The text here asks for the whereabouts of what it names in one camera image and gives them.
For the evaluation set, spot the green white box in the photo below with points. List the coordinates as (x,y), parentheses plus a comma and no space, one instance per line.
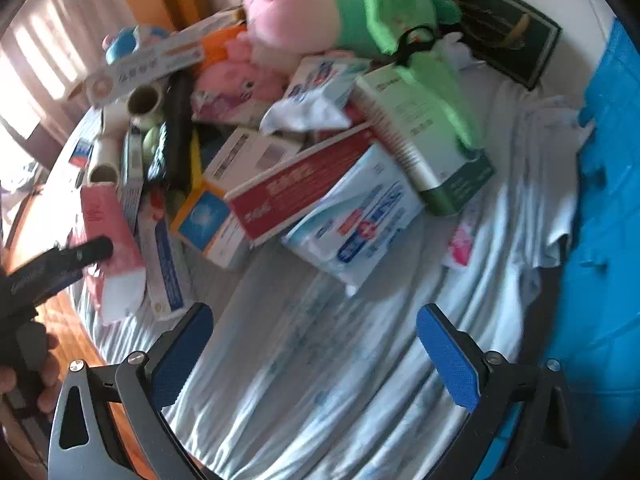
(415,125)

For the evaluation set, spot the white toothpaste box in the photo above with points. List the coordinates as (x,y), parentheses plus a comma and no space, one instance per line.
(165,270)

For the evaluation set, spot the beige long box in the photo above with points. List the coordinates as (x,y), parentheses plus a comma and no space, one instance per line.
(140,72)

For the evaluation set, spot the pink small packet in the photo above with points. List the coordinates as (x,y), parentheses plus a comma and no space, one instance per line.
(460,245)

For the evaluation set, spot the yellow box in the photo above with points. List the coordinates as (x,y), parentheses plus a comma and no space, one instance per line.
(196,170)

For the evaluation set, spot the pink small plush toy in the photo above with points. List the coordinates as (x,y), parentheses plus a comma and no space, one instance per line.
(235,85)

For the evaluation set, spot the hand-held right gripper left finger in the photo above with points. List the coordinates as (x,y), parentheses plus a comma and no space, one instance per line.
(180,360)

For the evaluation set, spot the white blue wipes pack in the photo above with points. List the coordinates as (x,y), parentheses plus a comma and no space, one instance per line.
(360,220)
(320,85)

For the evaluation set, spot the green dinosaur plush toy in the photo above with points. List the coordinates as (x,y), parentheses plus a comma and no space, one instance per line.
(390,10)

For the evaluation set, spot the dark gift bag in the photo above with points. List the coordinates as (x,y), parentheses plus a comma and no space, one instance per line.
(500,30)

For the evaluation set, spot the orange plush toy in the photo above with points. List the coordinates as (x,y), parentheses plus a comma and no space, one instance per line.
(220,47)

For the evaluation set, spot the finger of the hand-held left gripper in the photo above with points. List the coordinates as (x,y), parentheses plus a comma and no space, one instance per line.
(65,265)

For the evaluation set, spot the wooden desk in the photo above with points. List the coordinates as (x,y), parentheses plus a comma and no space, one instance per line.
(52,310)

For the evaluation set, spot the pink pig plush toy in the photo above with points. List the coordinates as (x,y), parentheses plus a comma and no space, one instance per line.
(295,15)

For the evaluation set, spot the blue plush toy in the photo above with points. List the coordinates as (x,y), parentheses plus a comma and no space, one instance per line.
(120,45)

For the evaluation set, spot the white sheer curtain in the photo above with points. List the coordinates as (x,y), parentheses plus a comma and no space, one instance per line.
(50,50)

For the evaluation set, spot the blue plastic storage crate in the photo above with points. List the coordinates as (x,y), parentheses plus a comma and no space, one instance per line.
(605,210)

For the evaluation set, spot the white plush toy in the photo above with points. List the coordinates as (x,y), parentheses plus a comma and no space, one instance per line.
(455,50)

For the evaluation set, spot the blue striped narrow box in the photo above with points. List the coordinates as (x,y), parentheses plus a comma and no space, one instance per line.
(132,185)

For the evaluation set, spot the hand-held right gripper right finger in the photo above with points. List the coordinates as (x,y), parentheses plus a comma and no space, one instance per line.
(447,357)

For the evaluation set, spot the black long pouch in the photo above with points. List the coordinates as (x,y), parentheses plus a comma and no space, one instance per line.
(177,125)

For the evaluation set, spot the person's left hand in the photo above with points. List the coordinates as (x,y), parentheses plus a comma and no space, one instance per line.
(52,370)

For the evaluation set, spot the red long box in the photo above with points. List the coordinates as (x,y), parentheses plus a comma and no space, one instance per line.
(295,185)

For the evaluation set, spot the pink floral tissue pack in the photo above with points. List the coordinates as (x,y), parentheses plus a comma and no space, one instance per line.
(107,215)

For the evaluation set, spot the blue red small packet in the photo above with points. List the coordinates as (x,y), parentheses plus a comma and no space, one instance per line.
(82,152)

